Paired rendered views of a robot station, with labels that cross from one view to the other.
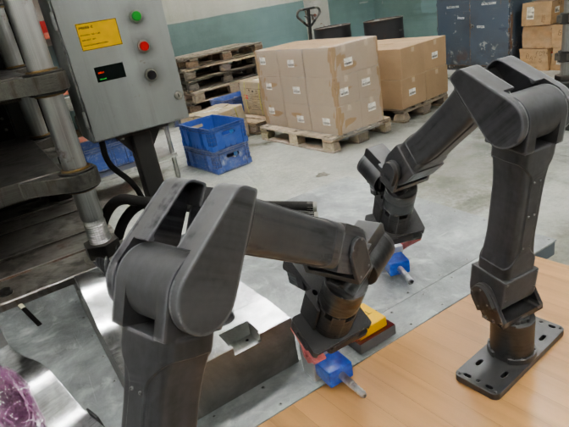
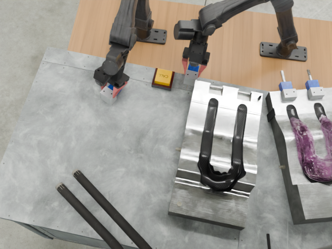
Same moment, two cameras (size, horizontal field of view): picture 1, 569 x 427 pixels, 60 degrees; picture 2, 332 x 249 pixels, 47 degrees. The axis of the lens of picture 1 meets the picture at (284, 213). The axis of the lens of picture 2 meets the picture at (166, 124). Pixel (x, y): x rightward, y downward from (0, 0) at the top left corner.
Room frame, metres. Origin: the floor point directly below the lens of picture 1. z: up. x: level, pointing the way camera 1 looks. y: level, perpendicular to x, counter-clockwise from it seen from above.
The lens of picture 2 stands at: (1.33, 0.37, 2.15)
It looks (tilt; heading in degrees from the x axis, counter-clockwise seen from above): 66 degrees down; 214
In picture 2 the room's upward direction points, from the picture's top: 7 degrees clockwise
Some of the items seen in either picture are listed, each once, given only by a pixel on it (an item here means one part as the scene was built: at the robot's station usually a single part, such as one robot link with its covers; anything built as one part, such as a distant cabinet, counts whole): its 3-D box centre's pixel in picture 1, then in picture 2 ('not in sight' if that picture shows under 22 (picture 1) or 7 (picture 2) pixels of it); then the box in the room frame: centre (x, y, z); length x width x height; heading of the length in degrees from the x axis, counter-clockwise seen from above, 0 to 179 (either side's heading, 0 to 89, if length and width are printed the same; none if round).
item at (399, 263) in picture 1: (398, 266); (115, 87); (0.86, -0.21, 0.83); 0.13 x 0.05 x 0.05; 6
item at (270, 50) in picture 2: not in sight; (286, 46); (0.26, 0.19, 0.84); 0.20 x 0.07 x 0.08; 124
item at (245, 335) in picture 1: (241, 343); (215, 91); (0.64, 0.10, 0.87); 0.05 x 0.05 x 0.04; 29
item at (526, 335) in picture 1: (511, 334); (143, 29); (0.60, -0.31, 0.84); 0.20 x 0.07 x 0.08; 124
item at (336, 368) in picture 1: (337, 371); (193, 68); (0.59, -0.04, 0.83); 0.13 x 0.05 x 0.05; 27
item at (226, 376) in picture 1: (165, 301); (218, 149); (0.82, 0.25, 0.87); 0.50 x 0.26 x 0.14; 29
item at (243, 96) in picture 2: not in sight; (243, 97); (0.59, 0.20, 0.87); 0.05 x 0.05 x 0.04; 29
